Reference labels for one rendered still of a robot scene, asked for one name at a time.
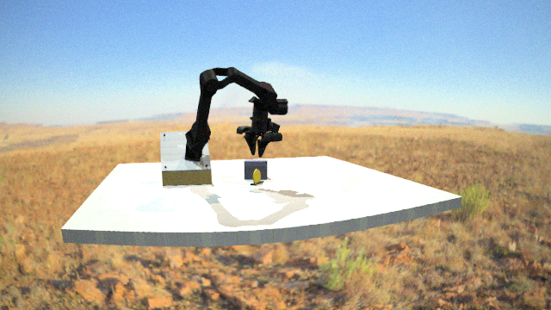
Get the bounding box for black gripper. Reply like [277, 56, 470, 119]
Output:
[237, 115, 282, 158]

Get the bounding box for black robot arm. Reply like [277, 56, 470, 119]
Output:
[185, 67, 288, 162]

